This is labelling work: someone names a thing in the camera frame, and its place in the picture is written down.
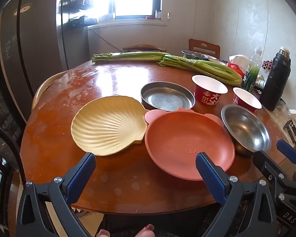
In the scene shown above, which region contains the white plastic bag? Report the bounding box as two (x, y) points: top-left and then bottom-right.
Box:
(229, 54), (249, 72)

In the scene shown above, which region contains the wide red paper bowl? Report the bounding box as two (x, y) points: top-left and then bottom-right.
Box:
(192, 75), (229, 106)

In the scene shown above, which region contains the black thermos flask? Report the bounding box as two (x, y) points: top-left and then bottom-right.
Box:
(259, 46), (292, 111)

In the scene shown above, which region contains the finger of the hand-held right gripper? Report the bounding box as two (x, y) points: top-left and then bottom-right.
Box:
(253, 150), (294, 191)
(276, 139), (296, 178)

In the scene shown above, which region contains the black wall cable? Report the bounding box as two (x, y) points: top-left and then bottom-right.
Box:
(91, 28), (124, 51)

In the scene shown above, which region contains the steel basin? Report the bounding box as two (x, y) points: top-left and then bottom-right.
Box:
(181, 50), (210, 60)

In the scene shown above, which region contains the person's left hand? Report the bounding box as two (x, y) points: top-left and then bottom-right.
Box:
(97, 223), (156, 237)

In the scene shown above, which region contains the grey refrigerator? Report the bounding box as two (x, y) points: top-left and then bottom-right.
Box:
(0, 0), (93, 121)

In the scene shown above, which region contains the yellow shell-shaped plate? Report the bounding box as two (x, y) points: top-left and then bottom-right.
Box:
(71, 95), (150, 156)

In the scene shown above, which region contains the clear bottle with green label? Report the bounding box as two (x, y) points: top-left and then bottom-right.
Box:
(241, 46), (263, 91)

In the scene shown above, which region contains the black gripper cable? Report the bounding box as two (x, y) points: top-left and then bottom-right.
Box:
(0, 120), (25, 187)

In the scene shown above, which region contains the steel bowl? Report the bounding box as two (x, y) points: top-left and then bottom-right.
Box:
(221, 104), (272, 156)

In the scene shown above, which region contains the glass jar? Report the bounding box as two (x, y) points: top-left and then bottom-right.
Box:
(274, 99), (287, 116)

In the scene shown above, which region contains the small white bottle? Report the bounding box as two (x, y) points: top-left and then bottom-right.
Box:
(254, 75), (265, 90)

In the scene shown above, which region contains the pink plate with ears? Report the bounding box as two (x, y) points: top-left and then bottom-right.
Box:
(143, 107), (235, 181)

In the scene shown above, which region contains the wooden chair with cutout back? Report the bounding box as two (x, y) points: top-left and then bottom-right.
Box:
(189, 39), (220, 58)

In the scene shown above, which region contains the curved wooden chair back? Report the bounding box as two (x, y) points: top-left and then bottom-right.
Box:
(123, 44), (166, 53)

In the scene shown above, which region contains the black clamp stand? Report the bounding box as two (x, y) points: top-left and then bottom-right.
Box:
(283, 119), (296, 151)

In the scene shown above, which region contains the glass door with red decal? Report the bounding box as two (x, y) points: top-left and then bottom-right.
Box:
(0, 52), (24, 168)

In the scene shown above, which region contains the wrapped celery bunch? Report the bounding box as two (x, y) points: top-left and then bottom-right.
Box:
(158, 54), (243, 87)

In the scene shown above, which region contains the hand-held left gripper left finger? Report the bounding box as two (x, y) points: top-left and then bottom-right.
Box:
(16, 152), (96, 237)

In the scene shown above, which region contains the red tipped sticks bundle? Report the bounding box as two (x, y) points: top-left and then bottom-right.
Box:
(261, 60), (273, 74)

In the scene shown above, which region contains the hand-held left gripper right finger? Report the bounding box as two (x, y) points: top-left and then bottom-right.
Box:
(195, 152), (278, 237)

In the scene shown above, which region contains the white ceramic bowl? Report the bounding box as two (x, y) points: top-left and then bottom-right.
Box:
(208, 54), (227, 66)

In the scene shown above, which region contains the shallow steel plate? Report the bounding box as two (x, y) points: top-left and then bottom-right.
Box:
(140, 81), (196, 111)

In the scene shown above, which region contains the tall red paper bowl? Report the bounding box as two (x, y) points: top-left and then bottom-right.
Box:
(232, 87), (262, 113)

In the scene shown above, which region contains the long loose celery bunch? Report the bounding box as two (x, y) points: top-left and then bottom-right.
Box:
(92, 51), (173, 63)

